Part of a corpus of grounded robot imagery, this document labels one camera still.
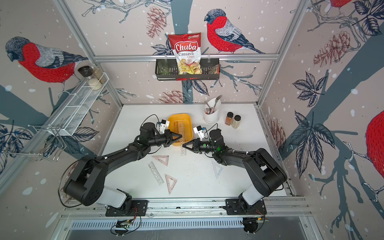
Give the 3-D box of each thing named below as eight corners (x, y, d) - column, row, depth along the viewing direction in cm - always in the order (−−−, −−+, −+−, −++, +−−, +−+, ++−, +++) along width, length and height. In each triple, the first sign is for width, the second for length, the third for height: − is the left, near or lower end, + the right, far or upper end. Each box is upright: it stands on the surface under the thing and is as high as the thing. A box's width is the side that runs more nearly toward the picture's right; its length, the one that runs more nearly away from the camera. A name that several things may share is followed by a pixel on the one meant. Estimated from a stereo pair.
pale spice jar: (232, 129, 107) (235, 121, 99) (231, 123, 111) (233, 114, 103) (238, 129, 107) (242, 121, 99) (237, 123, 111) (240, 114, 103)
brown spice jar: (225, 125, 109) (227, 116, 101) (224, 120, 112) (226, 111, 104) (231, 125, 109) (234, 116, 101) (230, 120, 112) (233, 111, 104)
